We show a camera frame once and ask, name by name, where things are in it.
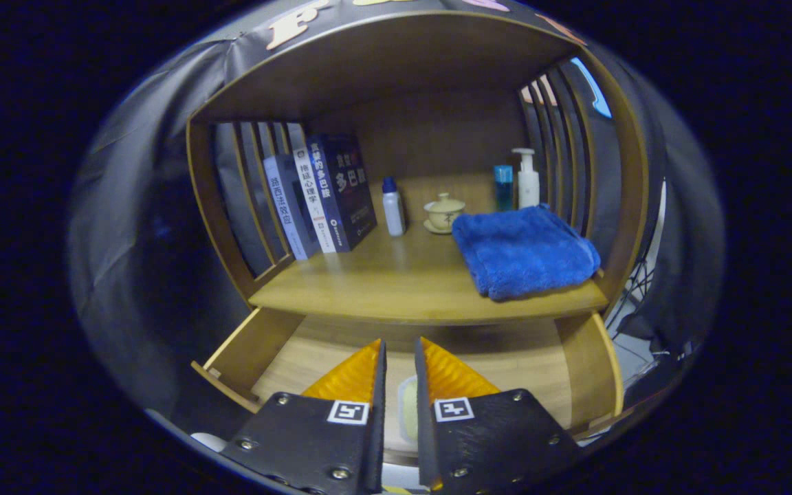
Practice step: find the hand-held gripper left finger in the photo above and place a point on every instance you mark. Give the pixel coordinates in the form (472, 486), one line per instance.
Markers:
(313, 440)

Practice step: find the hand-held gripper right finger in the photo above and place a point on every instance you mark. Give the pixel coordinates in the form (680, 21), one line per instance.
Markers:
(492, 440)

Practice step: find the wooden drawer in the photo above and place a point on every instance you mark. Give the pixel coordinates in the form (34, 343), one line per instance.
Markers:
(313, 357)

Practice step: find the pale green soap dish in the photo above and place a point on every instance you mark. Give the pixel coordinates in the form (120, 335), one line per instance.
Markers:
(408, 409)

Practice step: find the wooden countertop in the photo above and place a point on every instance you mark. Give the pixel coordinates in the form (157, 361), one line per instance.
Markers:
(396, 275)

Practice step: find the wooden cabinet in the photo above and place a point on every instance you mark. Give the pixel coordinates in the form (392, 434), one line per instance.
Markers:
(437, 124)

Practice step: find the blue towel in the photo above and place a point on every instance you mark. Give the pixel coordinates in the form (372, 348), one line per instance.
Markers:
(523, 251)

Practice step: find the light blue book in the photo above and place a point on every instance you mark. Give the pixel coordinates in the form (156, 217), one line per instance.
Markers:
(289, 213)

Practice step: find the cream lidded teacup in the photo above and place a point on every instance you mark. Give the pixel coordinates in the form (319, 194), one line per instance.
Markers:
(444, 213)

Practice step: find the white spine book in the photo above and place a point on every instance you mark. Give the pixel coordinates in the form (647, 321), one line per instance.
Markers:
(313, 199)

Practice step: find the white bottle blue cap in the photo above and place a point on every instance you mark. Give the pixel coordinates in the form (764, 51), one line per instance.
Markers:
(394, 213)

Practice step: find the teal bottle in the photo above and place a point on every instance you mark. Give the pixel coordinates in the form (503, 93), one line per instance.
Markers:
(503, 189)

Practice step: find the dark blue book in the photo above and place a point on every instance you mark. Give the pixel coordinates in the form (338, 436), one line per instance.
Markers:
(348, 189)

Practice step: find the white pump bottle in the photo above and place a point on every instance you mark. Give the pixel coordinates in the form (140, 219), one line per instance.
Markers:
(528, 185)

